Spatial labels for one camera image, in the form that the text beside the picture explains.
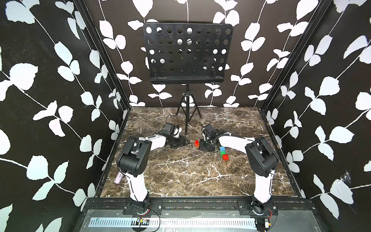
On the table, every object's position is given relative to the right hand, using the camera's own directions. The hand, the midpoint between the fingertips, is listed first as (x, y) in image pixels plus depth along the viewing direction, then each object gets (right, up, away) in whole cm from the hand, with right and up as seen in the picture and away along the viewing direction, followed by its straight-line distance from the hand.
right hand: (198, 146), depth 95 cm
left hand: (-7, +3, +1) cm, 8 cm away
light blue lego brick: (+16, -1, -2) cm, 16 cm away
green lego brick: (+16, -4, -2) cm, 17 cm away
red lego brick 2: (+17, -6, -5) cm, 19 cm away
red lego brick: (-1, +2, +4) cm, 4 cm away
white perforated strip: (-13, -33, -25) cm, 44 cm away
